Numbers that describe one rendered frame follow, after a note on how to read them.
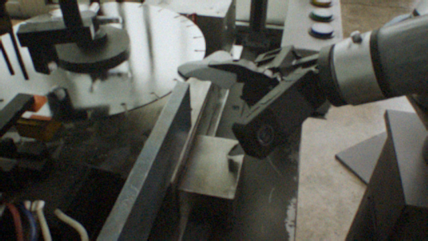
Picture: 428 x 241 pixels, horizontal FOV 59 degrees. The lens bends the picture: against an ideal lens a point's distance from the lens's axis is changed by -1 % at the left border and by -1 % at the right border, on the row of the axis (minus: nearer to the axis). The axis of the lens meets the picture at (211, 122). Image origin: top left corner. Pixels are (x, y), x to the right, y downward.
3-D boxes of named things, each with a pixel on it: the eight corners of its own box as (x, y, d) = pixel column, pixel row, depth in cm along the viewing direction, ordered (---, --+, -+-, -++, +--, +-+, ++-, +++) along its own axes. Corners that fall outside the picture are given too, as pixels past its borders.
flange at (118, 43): (51, 73, 51) (46, 57, 49) (56, 35, 59) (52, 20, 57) (134, 62, 53) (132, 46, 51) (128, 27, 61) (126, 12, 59)
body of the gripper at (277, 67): (277, 100, 55) (360, 80, 48) (255, 135, 49) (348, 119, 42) (253, 54, 52) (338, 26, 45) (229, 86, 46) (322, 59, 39)
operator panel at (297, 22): (283, 45, 97) (290, -13, 87) (326, 50, 95) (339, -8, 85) (272, 112, 76) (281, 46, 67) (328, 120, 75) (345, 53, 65)
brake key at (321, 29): (309, 31, 73) (311, 21, 72) (331, 33, 72) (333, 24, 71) (309, 41, 70) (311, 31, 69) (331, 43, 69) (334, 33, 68)
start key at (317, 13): (310, 16, 78) (312, 7, 77) (330, 18, 78) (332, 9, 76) (310, 24, 75) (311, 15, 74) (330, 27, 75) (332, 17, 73)
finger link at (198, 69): (193, 53, 55) (253, 72, 52) (172, 73, 50) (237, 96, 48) (194, 34, 52) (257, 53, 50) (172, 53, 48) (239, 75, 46)
